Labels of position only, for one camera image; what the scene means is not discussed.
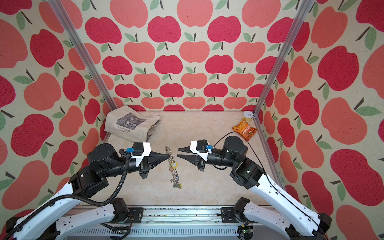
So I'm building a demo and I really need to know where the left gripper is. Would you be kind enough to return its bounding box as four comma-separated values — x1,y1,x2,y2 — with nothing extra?
104,149,170,179

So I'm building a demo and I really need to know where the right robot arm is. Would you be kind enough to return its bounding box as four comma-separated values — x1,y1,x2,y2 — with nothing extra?
178,136,332,240

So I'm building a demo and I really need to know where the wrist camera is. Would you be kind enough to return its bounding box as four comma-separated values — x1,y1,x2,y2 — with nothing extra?
190,140,213,162
126,143,152,167

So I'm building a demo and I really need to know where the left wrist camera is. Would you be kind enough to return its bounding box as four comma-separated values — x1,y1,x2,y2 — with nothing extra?
126,143,152,167

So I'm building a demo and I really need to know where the yellow tag key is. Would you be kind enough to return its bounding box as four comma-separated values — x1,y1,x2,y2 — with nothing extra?
171,162,178,169

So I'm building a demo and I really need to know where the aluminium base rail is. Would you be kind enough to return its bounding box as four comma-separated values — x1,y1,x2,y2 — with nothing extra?
65,206,284,240

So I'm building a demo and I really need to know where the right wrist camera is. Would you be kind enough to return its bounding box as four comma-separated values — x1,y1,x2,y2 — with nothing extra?
190,140,213,162

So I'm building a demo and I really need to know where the small yellow white can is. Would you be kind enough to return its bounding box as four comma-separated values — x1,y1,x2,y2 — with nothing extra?
243,111,254,123

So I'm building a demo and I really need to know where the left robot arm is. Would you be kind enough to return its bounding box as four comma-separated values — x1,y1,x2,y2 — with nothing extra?
4,143,170,240

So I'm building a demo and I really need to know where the printed canvas tote bag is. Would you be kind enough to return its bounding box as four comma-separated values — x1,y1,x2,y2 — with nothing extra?
105,106,162,143

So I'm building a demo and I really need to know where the left aluminium corner post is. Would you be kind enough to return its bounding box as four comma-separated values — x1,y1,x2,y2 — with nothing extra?
48,1,118,110

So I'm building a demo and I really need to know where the black corrugated cable conduit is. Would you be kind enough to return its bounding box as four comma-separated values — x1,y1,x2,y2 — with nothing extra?
2,151,132,240

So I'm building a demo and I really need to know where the orange snack bag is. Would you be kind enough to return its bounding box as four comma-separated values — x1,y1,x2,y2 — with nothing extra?
232,120,258,141

